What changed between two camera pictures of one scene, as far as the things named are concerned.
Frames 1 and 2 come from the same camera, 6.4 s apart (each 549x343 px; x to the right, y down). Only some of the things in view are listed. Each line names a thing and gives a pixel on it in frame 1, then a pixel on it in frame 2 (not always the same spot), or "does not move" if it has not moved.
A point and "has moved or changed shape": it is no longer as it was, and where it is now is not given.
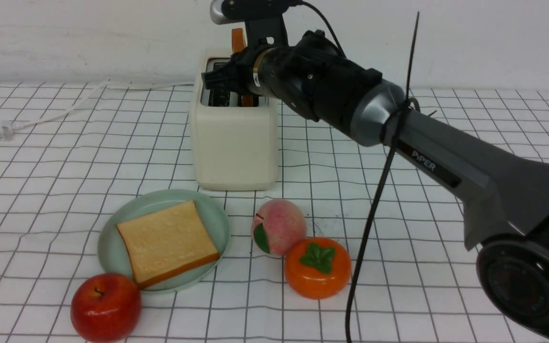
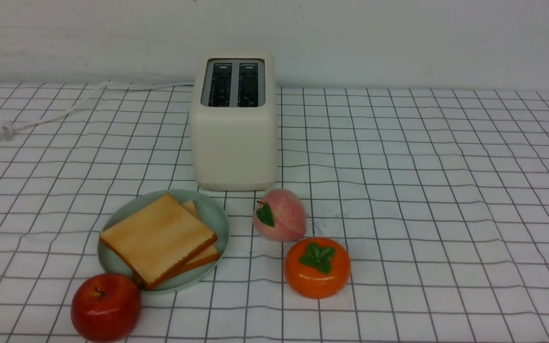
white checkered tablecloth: x=46 y=158 does not move
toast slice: x=238 y=42 to x=157 y=240
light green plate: x=112 y=251 does not move
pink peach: x=275 y=223 has moved or changed shape
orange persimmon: x=317 y=268 does not move
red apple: x=106 y=307 does not move
